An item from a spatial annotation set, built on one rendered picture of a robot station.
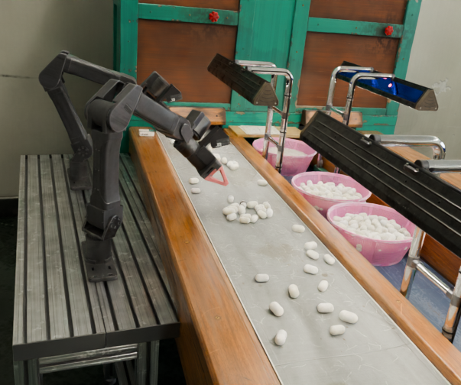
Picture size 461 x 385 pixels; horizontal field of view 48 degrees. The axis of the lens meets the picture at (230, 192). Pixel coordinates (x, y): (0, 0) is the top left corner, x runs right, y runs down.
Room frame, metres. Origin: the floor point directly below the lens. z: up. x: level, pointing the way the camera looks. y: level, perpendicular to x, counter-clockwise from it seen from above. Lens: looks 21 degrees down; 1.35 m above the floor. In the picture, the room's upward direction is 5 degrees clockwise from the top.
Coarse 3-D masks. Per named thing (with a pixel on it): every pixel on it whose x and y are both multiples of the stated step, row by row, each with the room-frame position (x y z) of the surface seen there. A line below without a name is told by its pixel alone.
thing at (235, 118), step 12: (132, 120) 2.17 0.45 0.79; (228, 120) 2.30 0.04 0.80; (240, 120) 2.31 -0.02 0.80; (252, 120) 2.33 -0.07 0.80; (264, 120) 2.35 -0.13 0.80; (276, 120) 2.37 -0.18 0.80; (288, 120) 2.38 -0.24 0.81; (300, 120) 2.40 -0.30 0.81; (372, 120) 2.52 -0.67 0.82; (384, 120) 2.53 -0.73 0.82; (396, 120) 2.56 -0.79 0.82; (384, 132) 2.54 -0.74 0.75
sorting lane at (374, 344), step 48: (240, 192) 1.56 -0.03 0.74; (240, 240) 1.22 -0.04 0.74; (288, 240) 1.25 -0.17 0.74; (240, 288) 0.98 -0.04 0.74; (336, 288) 1.02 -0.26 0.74; (288, 336) 0.83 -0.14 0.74; (336, 336) 0.84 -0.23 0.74; (384, 336) 0.86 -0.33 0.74; (288, 384) 0.70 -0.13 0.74; (336, 384) 0.71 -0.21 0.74; (384, 384) 0.72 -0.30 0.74; (432, 384) 0.73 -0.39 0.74
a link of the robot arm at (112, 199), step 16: (96, 112) 1.16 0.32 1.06; (96, 128) 1.18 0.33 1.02; (96, 144) 1.16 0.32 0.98; (112, 144) 1.16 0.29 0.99; (96, 160) 1.16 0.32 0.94; (112, 160) 1.17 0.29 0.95; (96, 176) 1.16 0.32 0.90; (112, 176) 1.17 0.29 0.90; (96, 192) 1.16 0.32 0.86; (112, 192) 1.17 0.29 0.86; (96, 208) 1.15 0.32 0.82; (112, 208) 1.16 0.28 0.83; (96, 224) 1.15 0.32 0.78
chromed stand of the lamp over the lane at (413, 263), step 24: (384, 144) 0.95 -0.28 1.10; (408, 144) 0.97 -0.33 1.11; (432, 144) 0.98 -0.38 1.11; (408, 168) 0.81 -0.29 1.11; (432, 168) 0.81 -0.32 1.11; (456, 168) 0.82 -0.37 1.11; (408, 264) 0.99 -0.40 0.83; (408, 288) 0.99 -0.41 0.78; (456, 288) 0.85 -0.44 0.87; (456, 312) 0.85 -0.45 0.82
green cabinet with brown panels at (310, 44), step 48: (144, 0) 2.19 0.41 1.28; (192, 0) 2.25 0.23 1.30; (240, 0) 2.30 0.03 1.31; (288, 0) 2.37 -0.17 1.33; (336, 0) 2.44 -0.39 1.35; (384, 0) 2.51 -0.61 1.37; (144, 48) 2.20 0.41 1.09; (192, 48) 2.26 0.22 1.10; (240, 48) 2.30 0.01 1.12; (288, 48) 2.38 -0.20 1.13; (336, 48) 2.46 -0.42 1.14; (384, 48) 2.53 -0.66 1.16; (192, 96) 2.26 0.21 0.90; (240, 96) 2.31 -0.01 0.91; (336, 96) 2.47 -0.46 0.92
